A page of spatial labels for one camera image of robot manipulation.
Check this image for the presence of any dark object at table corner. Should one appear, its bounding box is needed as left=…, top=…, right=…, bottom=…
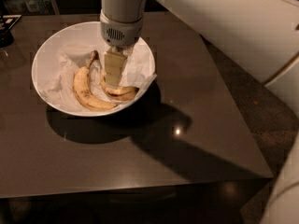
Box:
left=0, top=15, right=21, bottom=48

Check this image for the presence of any white paper towel liner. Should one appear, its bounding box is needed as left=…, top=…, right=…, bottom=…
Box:
left=40, top=44, right=156, bottom=117

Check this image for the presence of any shelf with bottles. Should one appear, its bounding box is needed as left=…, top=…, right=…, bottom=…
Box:
left=0, top=0, right=59, bottom=15

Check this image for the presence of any yellow banana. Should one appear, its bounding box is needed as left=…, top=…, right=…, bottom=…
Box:
left=100, top=70, right=139, bottom=101
left=73, top=50, right=116, bottom=111

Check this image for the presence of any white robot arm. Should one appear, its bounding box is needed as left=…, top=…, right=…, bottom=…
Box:
left=100, top=0, right=299, bottom=116

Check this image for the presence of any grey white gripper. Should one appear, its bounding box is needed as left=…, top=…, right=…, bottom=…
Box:
left=100, top=10, right=144, bottom=89

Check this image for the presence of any white bowl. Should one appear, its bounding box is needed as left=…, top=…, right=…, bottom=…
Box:
left=32, top=21, right=147, bottom=110

